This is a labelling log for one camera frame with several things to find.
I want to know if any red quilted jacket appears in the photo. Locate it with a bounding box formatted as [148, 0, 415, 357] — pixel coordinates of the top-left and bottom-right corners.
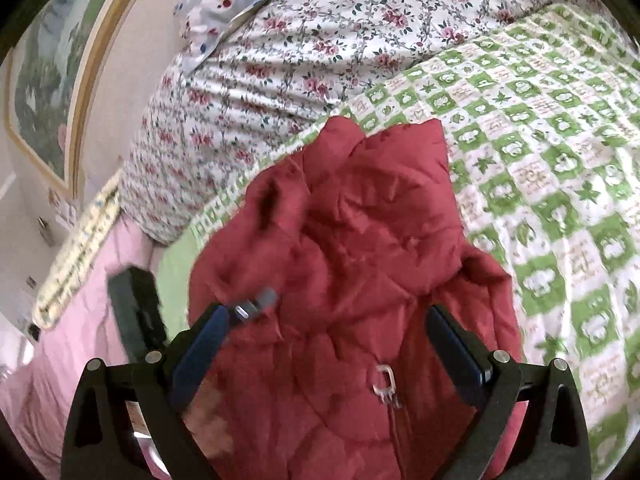
[187, 115, 526, 480]

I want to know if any yellow patterned cloth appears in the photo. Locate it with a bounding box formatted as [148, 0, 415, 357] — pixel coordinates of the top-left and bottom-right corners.
[32, 175, 123, 331]

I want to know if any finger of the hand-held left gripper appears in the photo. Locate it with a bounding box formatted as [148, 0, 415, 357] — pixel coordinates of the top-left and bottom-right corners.
[227, 287, 279, 320]

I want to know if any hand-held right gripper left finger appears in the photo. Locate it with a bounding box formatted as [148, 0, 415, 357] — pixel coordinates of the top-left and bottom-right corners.
[60, 304, 236, 480]

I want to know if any pink blanket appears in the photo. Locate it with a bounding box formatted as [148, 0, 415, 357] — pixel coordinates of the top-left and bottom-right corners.
[0, 220, 166, 480]

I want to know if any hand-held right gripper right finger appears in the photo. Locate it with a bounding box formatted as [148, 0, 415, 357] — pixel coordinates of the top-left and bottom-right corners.
[424, 304, 593, 480]

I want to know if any floral rose quilt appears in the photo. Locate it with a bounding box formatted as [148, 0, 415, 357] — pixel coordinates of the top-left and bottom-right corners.
[120, 0, 616, 246]

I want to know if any green checked bedsheet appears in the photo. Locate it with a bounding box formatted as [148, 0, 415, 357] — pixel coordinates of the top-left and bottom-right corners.
[160, 2, 640, 480]

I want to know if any gold framed wall picture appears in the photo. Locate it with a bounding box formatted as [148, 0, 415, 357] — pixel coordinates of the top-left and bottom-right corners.
[2, 0, 161, 198]

